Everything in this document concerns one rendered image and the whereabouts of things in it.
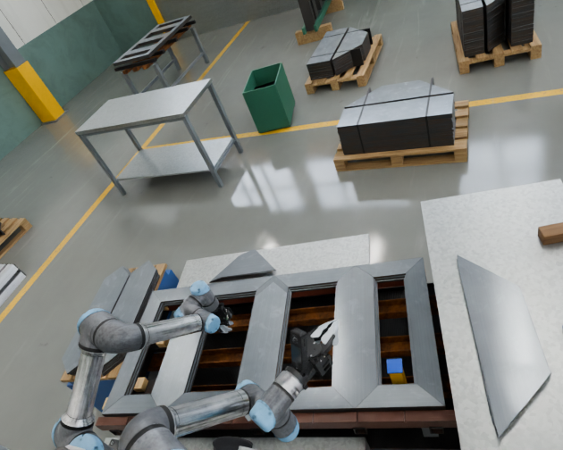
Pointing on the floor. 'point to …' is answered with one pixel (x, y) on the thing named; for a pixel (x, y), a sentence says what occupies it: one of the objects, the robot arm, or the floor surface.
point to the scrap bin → (269, 97)
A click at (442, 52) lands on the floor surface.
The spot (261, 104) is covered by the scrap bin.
